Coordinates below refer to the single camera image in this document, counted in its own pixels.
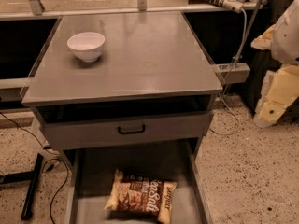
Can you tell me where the grey metal side bracket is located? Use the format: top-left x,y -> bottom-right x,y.
212,63 -> 250,85

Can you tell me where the black floor cable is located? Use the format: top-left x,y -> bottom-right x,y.
0,111 -> 71,224

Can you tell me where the black metal floor stand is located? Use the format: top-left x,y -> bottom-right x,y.
0,154 -> 43,221

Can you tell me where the metal frame rail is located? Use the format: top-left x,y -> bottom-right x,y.
0,0 -> 269,21

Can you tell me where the white cable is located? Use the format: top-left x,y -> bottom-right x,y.
209,8 -> 249,137

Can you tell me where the open grey middle drawer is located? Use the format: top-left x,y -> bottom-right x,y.
64,141 -> 213,224

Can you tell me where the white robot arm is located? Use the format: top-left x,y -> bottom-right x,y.
251,0 -> 299,128

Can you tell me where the white ceramic bowl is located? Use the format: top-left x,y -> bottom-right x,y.
67,32 -> 106,63

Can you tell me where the grey drawer cabinet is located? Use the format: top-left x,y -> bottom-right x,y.
21,10 -> 224,161

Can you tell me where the grey top drawer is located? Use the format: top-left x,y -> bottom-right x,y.
40,111 -> 213,150

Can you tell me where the brown sea salt chip bag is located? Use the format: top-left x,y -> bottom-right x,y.
105,169 -> 177,224

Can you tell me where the black drawer handle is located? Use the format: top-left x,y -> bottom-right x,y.
117,124 -> 146,135

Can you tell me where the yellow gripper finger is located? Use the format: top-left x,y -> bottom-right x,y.
250,24 -> 275,50
253,64 -> 299,128

